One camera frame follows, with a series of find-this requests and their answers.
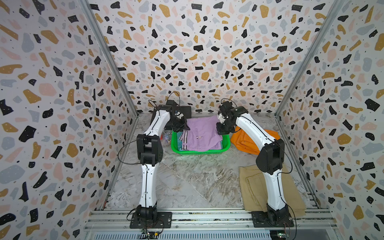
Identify turquoise pants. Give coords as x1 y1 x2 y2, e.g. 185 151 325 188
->
177 132 185 151

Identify orange pants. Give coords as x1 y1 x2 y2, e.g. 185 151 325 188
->
230 125 281 156

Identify purple pants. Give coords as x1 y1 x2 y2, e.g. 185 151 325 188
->
182 116 222 151

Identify khaki pants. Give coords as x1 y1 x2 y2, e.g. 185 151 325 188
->
239 165 307 217

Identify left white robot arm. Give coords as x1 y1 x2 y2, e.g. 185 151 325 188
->
136 101 187 224

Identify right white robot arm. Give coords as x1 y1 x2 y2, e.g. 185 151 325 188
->
217 99 294 227

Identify green plastic basket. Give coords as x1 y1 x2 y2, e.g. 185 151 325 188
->
171 132 231 156

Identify black electronics box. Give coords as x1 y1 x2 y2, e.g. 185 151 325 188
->
149 105 193 131

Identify small circuit board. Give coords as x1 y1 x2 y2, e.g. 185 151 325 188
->
139 229 162 240

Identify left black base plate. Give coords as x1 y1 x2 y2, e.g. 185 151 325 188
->
130 212 172 229

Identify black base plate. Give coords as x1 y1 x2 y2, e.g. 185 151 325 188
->
251 211 295 228
130 212 172 229

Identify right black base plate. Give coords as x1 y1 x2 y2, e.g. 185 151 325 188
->
251 211 295 228

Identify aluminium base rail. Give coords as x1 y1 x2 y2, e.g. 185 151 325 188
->
85 209 343 240

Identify left aluminium corner post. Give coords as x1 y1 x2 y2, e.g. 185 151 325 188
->
78 0 139 117

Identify aluminium corner post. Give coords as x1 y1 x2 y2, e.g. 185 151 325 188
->
275 0 346 115
78 0 139 117

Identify right aluminium corner post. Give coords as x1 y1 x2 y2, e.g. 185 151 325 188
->
275 0 346 115

